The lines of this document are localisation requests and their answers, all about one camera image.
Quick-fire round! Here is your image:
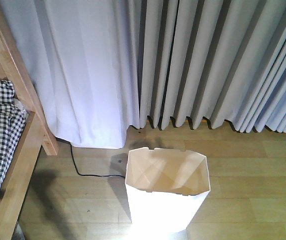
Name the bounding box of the white plastic trash bin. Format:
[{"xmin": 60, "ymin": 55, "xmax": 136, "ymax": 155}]
[{"xmin": 125, "ymin": 147, "xmax": 211, "ymax": 233}]

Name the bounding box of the wooden bed frame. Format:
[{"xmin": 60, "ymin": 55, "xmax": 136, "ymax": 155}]
[{"xmin": 0, "ymin": 6, "xmax": 59, "ymax": 240}]

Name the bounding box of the light grey curtain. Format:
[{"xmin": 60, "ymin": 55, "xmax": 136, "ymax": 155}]
[{"xmin": 0, "ymin": 0, "xmax": 286, "ymax": 149}]

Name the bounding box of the black power cord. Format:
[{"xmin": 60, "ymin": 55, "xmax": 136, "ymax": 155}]
[{"xmin": 69, "ymin": 141, "xmax": 127, "ymax": 179}]

